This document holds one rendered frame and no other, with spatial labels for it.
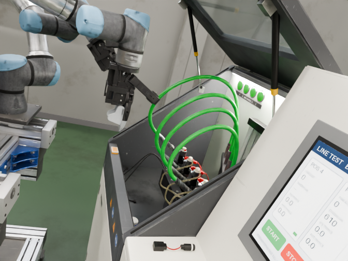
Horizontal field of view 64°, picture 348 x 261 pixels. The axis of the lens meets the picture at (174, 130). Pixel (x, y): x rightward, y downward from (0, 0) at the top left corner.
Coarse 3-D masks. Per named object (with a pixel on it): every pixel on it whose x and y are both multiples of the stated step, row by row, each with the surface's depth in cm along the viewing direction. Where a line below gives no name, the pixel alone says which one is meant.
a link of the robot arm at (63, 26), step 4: (60, 20) 104; (60, 24) 104; (64, 24) 105; (68, 24) 106; (60, 28) 104; (64, 28) 105; (68, 28) 107; (72, 28) 106; (60, 32) 105; (64, 32) 106; (68, 32) 107; (72, 32) 108; (76, 32) 108; (56, 36) 107; (60, 36) 107; (64, 36) 108; (68, 36) 109; (72, 36) 110; (76, 36) 111; (64, 40) 112; (68, 40) 112
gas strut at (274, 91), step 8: (272, 16) 67; (272, 24) 68; (272, 32) 69; (272, 40) 70; (272, 48) 71; (272, 56) 72; (272, 64) 73; (272, 72) 74; (272, 80) 75; (272, 88) 76; (272, 96) 78; (272, 104) 79; (272, 112) 80
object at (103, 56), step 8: (96, 40) 104; (104, 40) 110; (88, 48) 105; (96, 48) 106; (104, 48) 106; (112, 48) 107; (96, 56) 108; (104, 56) 105; (112, 56) 105; (104, 64) 105
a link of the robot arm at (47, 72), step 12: (36, 36) 124; (36, 48) 124; (48, 48) 129; (36, 60) 123; (48, 60) 126; (36, 72) 121; (48, 72) 126; (60, 72) 131; (36, 84) 125; (48, 84) 129
